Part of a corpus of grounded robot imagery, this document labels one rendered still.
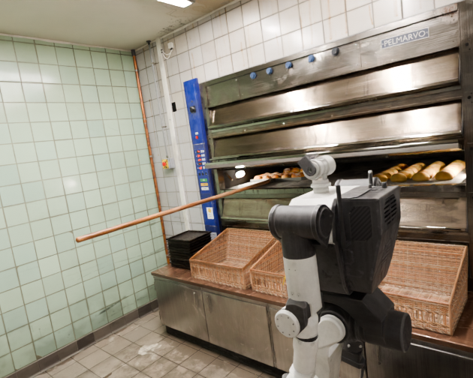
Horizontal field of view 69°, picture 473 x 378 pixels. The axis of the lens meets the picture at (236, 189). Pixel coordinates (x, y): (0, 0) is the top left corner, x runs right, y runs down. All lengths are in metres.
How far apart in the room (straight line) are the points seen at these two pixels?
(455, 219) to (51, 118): 2.96
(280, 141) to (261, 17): 0.88
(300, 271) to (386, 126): 1.46
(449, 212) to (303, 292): 1.42
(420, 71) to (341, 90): 0.45
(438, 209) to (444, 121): 0.49
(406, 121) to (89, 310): 2.89
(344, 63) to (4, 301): 2.90
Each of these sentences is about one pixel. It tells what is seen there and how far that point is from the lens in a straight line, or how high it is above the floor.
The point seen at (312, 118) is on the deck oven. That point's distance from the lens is 2.43.
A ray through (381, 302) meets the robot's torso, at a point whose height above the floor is 1.01.
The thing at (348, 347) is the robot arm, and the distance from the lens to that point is 1.60.
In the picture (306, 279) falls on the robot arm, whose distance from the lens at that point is 0.96.
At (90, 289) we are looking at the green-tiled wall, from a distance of 3.42.
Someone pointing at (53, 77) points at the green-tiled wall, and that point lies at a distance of 3.34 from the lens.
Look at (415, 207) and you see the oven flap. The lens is 2.29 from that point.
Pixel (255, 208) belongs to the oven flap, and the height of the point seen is 1.02.
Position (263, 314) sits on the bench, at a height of 0.46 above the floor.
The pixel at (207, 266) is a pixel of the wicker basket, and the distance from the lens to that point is 2.61.
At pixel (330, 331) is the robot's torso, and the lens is 1.21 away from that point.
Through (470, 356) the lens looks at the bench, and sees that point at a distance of 1.93.
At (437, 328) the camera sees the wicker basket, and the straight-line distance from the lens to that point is 1.94.
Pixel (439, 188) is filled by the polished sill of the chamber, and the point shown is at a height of 1.16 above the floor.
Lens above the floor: 1.56
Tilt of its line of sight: 7 degrees down
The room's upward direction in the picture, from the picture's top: 8 degrees counter-clockwise
